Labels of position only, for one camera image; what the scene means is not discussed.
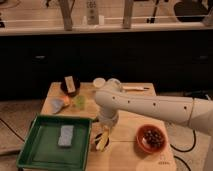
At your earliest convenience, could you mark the green toy vegetable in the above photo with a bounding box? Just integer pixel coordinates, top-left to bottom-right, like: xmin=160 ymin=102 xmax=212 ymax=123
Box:
xmin=74 ymin=95 xmax=86 ymax=110

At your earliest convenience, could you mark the metal cup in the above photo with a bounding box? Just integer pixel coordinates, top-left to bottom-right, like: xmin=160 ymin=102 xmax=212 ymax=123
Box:
xmin=106 ymin=78 xmax=122 ymax=91

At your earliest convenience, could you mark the orange toy fruit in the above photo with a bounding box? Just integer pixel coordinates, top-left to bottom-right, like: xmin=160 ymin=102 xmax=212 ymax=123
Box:
xmin=62 ymin=96 xmax=70 ymax=106

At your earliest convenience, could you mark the yellow banana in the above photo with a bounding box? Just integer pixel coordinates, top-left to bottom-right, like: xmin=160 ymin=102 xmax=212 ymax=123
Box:
xmin=96 ymin=127 xmax=109 ymax=151

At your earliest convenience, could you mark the orange bowl with dark berries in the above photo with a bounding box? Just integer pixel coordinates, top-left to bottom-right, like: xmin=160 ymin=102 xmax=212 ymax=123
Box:
xmin=136 ymin=124 xmax=166 ymax=154

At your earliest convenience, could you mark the dark round plate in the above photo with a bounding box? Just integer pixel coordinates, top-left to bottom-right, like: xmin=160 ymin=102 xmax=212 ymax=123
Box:
xmin=60 ymin=76 xmax=80 ymax=96

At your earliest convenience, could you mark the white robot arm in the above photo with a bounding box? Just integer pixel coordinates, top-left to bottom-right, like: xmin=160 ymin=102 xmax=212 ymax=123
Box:
xmin=95 ymin=88 xmax=213 ymax=143

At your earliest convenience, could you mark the blue sponge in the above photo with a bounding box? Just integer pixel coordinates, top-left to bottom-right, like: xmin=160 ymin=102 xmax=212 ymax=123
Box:
xmin=58 ymin=125 xmax=74 ymax=147

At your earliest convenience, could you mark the tan wooden block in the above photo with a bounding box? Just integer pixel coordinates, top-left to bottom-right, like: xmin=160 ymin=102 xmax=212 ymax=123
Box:
xmin=65 ymin=76 xmax=75 ymax=93

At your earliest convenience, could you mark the green plastic tray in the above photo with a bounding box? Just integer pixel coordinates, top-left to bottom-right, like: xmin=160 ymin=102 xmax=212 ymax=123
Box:
xmin=17 ymin=115 xmax=92 ymax=171

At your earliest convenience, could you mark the white-handled utensil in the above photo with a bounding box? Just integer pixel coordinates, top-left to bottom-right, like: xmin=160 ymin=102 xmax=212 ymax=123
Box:
xmin=123 ymin=86 xmax=149 ymax=91

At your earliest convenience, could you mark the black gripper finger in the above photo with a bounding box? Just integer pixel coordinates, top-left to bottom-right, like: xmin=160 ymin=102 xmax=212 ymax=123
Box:
xmin=94 ymin=133 xmax=109 ymax=147

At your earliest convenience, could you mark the black cable on floor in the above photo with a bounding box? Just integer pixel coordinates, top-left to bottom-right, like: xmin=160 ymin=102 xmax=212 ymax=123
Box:
xmin=165 ymin=122 xmax=198 ymax=171

